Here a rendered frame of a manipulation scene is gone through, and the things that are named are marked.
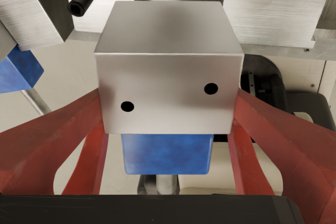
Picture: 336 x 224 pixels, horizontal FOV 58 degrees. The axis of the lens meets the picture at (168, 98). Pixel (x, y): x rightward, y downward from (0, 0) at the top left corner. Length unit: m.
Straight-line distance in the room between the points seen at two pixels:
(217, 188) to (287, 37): 0.34
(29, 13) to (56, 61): 1.25
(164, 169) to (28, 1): 0.17
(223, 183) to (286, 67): 0.59
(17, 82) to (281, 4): 0.23
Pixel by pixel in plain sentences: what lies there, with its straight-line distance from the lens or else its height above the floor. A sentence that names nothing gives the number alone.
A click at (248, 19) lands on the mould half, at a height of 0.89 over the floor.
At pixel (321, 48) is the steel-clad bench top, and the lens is 0.33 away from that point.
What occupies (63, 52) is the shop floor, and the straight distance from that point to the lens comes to 1.47.
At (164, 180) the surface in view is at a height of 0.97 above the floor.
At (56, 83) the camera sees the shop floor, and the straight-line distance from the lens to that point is 1.62.
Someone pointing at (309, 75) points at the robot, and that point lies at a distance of 1.04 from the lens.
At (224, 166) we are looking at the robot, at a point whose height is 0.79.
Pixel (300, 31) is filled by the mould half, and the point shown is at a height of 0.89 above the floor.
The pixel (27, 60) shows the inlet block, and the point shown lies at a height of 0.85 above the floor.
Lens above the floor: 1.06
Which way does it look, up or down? 46 degrees down
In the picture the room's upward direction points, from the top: 169 degrees counter-clockwise
